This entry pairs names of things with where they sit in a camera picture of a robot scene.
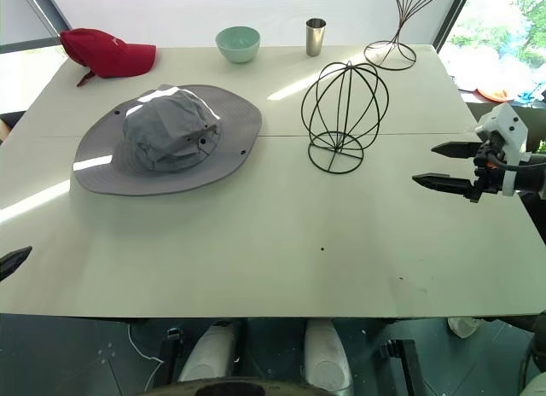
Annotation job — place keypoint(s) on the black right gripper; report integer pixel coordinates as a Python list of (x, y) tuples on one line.
[(490, 178)]

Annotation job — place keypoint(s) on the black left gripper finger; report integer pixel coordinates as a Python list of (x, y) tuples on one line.
[(12, 260)]

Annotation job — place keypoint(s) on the grey wide-brim bucket hat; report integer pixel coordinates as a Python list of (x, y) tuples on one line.
[(106, 157)]

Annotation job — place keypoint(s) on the orange plate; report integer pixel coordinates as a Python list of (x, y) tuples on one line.
[(495, 94)]

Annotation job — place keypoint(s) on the blue plastic object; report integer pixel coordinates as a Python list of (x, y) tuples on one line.
[(529, 95)]

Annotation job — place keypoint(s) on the white crumpled object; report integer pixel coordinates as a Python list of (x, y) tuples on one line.
[(462, 326)]

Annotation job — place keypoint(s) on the stainless steel cup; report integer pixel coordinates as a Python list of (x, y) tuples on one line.
[(315, 39)]

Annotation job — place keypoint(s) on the white left robot leg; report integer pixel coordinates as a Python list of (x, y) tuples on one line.
[(209, 353)]

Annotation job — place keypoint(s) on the white robot leg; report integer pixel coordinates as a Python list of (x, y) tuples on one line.
[(209, 353), (326, 357)]

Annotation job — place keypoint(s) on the red baseball cap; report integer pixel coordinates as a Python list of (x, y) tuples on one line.
[(115, 56)]

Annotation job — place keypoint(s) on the white right robot leg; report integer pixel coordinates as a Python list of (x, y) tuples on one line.
[(326, 357)]

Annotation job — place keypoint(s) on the mint green bowl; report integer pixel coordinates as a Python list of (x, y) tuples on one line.
[(237, 46)]

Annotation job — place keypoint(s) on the dark rounded robot body shape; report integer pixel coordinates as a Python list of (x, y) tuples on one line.
[(239, 388)]

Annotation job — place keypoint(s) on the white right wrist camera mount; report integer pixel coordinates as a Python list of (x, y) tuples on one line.
[(507, 123)]

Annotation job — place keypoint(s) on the black table leg frame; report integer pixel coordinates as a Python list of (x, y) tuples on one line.
[(405, 362), (171, 349)]

